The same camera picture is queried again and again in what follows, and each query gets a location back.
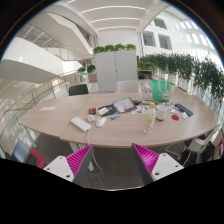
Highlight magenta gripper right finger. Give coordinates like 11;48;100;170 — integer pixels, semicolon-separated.
132;143;183;185

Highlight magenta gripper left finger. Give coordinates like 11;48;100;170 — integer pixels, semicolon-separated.
44;145;94;186

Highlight clear plastic water bottle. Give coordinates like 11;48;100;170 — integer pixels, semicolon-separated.
144;102;156;134

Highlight white power strip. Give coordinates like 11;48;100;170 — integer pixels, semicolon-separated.
71;117;91;132

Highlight white computer mouse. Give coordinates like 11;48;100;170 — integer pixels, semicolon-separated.
96;117;106;128

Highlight small white adapter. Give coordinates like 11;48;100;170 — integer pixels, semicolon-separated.
87;115;95;122

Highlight red round coaster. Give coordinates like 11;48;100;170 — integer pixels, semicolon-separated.
171;115;179;121

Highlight red and blue chair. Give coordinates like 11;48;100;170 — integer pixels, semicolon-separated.
12;140;46;168

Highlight white mug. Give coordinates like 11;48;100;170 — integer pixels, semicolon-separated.
156;105;167;121

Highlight red black small device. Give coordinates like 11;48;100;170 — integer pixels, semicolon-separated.
89;108;96;114

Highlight blue marker pen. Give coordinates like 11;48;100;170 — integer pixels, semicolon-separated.
111;114;120;120

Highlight white paper sheet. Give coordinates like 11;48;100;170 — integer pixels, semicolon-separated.
40;107;57;111

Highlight black smartphone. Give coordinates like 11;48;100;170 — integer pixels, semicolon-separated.
175;104;193;116

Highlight white chair right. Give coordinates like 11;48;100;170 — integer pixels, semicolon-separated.
184;125;221;159

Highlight open notebook with papers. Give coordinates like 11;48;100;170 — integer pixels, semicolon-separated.
98;97;136;116

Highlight clear glass jar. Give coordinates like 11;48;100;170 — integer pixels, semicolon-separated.
142;83;152;101

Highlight green bag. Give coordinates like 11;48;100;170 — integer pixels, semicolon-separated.
151;80;170;101

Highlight black office chair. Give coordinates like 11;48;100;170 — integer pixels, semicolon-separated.
69;84;89;96

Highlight green plant hedge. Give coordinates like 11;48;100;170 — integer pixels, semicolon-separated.
137;53;224;101

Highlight white cabinet with plants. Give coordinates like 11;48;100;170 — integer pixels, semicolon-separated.
93;45;137;93

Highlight white power cable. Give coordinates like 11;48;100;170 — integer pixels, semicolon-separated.
84;129;104;188

